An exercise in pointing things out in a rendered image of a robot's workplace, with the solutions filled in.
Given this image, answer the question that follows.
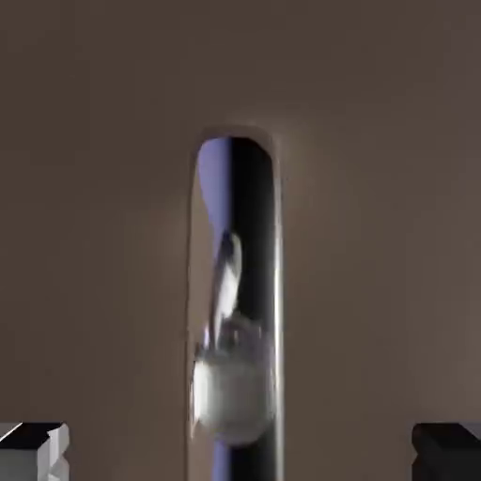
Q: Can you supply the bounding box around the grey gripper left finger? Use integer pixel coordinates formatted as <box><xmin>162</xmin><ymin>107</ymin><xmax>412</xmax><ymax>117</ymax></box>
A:
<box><xmin>0</xmin><ymin>422</ymin><xmax>71</xmax><ymax>481</ymax></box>

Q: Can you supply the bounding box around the brown drawer front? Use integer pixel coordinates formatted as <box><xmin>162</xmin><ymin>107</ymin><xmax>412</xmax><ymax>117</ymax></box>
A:
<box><xmin>0</xmin><ymin>0</ymin><xmax>481</xmax><ymax>481</ymax></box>

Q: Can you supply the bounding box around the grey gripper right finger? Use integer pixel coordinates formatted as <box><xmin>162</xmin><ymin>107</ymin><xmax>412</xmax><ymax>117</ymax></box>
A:
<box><xmin>411</xmin><ymin>422</ymin><xmax>481</xmax><ymax>481</ymax></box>

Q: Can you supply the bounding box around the shiny curved metal handle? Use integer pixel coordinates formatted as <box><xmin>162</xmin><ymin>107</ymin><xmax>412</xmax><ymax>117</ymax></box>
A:
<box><xmin>186</xmin><ymin>135</ymin><xmax>285</xmax><ymax>481</ymax></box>

